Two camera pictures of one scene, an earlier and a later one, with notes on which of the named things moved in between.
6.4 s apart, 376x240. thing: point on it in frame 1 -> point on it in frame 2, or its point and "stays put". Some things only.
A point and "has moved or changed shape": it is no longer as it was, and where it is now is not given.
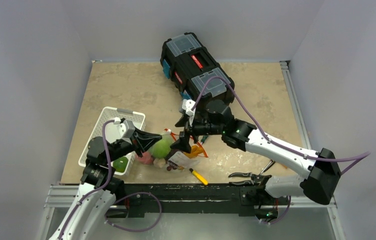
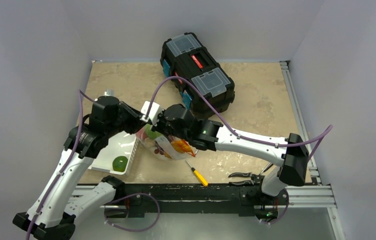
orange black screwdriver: (270, 164) stays put
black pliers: (255, 179) stays put
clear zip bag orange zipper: (162, 156) has moved or changed shape
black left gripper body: (120, 147) -> (128, 121)
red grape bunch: (172, 165) -> (161, 152)
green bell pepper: (121, 164) stays put
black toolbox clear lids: (187, 63) stays put
